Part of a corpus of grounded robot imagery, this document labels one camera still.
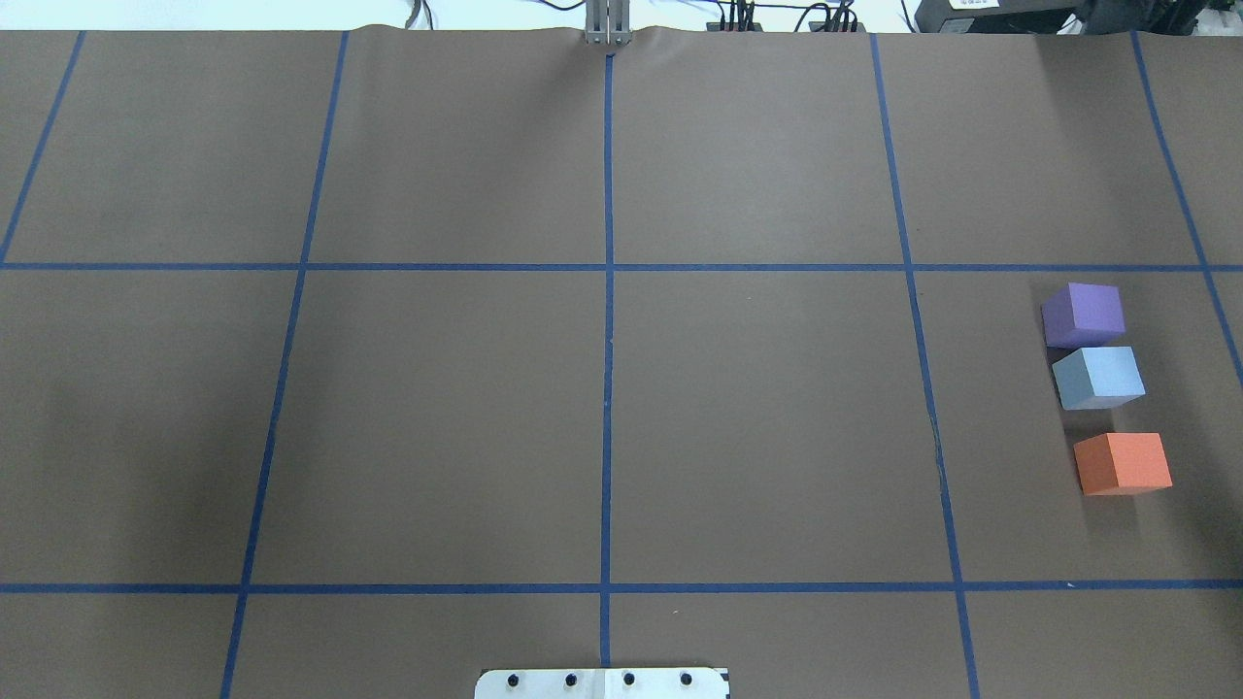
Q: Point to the light blue foam block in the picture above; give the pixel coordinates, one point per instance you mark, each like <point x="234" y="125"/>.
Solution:
<point x="1098" y="378"/>

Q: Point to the purple foam block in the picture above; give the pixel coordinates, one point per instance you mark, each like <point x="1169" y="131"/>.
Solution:
<point x="1083" y="315"/>

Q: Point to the orange foam block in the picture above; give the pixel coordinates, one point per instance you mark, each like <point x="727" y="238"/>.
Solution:
<point x="1122" y="464"/>

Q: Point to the grey aluminium frame post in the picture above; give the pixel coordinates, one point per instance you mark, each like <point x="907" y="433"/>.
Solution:
<point x="607" y="23"/>

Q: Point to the white camera mast base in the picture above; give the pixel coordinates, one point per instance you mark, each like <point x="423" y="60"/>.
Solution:
<point x="633" y="682"/>

